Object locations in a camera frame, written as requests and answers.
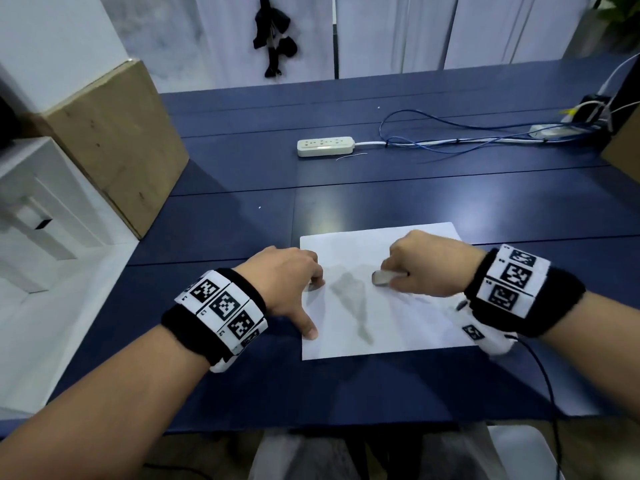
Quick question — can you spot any white shelf unit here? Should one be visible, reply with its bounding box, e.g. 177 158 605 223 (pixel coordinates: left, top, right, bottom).
0 137 117 295

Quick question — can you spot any black wristband cable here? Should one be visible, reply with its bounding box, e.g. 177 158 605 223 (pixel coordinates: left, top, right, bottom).
515 335 564 480

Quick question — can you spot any white stool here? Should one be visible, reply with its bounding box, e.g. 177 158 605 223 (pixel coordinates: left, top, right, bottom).
487 425 567 480

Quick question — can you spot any person's right hand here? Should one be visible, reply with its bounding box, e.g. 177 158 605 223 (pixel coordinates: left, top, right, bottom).
380 230 486 298

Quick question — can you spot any white power adapter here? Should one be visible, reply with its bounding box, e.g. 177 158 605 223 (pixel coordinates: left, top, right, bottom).
529 123 567 141

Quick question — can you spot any wooden box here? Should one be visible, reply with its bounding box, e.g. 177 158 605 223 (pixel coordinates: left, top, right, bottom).
29 59 190 241

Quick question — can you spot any thin white cable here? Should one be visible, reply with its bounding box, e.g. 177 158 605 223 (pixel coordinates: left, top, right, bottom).
597 53 640 97

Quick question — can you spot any person's left hand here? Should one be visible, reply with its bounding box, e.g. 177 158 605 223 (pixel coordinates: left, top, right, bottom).
235 246 327 341

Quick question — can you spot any person's right forearm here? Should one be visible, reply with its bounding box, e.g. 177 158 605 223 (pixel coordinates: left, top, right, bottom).
539 290 640 421

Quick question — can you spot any white paper sheet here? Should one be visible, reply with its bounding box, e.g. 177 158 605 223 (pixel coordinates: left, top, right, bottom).
299 222 482 361

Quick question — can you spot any person's left forearm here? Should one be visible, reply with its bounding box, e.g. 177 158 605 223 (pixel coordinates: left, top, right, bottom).
0 324 212 480

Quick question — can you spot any brown cardboard box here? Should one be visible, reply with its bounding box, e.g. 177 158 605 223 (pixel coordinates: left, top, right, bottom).
600 119 640 170

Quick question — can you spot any white power strip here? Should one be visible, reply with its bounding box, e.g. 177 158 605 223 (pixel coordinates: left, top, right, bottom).
297 137 356 158

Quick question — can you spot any black electronic device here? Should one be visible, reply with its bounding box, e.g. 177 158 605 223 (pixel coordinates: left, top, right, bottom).
570 94 615 141

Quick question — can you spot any blue cable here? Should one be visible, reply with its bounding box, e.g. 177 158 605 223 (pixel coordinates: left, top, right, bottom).
378 110 612 156

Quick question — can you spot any white power strip cable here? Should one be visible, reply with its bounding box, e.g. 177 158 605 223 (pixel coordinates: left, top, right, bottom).
354 138 546 147

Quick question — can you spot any black hanging cloth object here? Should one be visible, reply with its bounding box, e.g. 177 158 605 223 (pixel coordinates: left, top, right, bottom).
252 0 300 78

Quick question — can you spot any black wristband with marker tiles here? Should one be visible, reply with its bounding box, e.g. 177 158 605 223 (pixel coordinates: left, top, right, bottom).
456 244 587 357
161 268 269 374

